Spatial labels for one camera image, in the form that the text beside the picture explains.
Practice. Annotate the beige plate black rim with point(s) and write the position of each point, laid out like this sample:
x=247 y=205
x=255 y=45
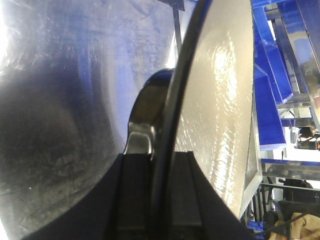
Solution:
x=208 y=108

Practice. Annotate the blue shelf rack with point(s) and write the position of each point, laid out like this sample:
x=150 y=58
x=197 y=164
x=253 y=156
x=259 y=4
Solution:
x=286 y=90

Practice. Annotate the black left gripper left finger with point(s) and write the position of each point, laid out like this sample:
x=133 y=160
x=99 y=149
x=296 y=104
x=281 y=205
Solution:
x=115 y=209

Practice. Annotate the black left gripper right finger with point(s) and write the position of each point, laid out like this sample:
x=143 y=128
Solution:
x=194 y=209

